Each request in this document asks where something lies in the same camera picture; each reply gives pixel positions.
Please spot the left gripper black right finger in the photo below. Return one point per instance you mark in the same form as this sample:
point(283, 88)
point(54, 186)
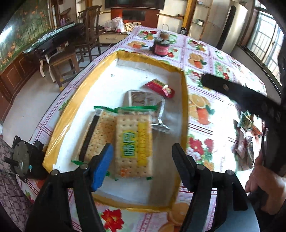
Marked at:
point(195, 177)

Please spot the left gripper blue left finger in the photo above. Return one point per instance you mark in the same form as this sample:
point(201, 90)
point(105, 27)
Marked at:
point(98, 166)

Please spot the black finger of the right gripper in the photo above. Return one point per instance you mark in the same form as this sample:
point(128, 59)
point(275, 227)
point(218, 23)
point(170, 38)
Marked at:
point(247, 99)

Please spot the cracker pack with black stripe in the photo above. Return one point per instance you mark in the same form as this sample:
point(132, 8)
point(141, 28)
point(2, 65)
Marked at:
point(100, 131)

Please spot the yellow green cracker pack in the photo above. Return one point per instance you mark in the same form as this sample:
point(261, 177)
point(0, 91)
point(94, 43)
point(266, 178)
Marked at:
point(133, 143)

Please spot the silver foil snack pack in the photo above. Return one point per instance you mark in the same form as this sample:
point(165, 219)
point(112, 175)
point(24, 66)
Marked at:
point(155, 104)

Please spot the small red snack packet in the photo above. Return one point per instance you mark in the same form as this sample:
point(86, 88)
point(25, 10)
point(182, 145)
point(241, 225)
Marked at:
point(160, 88)

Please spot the person's right hand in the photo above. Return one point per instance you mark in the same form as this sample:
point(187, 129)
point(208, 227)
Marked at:
point(268, 181)

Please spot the window with grille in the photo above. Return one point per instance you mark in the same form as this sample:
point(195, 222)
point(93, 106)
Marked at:
point(266, 41)

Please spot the small grey motor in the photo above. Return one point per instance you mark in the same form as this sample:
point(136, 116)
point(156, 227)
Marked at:
point(26, 160)

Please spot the yellow cardboard tray box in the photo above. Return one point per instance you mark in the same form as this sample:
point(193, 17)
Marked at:
point(107, 85)

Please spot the white tower air conditioner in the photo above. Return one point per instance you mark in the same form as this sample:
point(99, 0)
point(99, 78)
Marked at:
point(233, 26)

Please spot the wooden stool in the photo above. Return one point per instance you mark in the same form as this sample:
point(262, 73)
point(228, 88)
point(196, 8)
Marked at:
point(63, 66)

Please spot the dark jar with pink label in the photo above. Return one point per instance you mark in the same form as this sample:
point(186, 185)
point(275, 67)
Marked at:
point(161, 44)

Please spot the black piano table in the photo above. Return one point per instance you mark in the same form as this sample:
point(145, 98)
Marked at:
point(54, 39)

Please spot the white plastic bag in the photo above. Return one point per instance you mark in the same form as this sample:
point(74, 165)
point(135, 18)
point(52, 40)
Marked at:
point(116, 25)

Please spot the dark wooden chair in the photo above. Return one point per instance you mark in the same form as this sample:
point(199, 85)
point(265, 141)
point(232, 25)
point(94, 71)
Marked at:
point(89, 38)

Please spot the wall television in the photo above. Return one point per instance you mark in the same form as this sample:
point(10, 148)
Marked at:
point(153, 4)

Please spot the floral wall painting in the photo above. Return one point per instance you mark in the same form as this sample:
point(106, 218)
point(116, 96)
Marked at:
point(27, 24)

